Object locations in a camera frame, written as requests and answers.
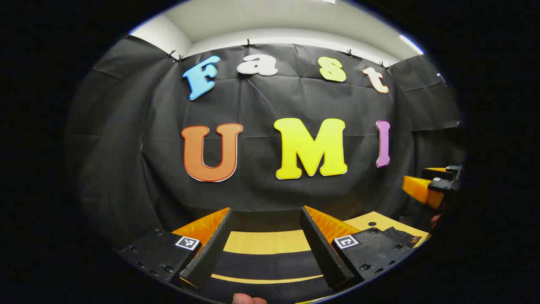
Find black backdrop cloth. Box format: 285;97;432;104
65;35;464;254

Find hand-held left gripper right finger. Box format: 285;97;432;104
300;206;416;292

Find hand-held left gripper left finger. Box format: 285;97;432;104
113;207;234;293

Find dark blue jeans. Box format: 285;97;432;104
198;227;422;304

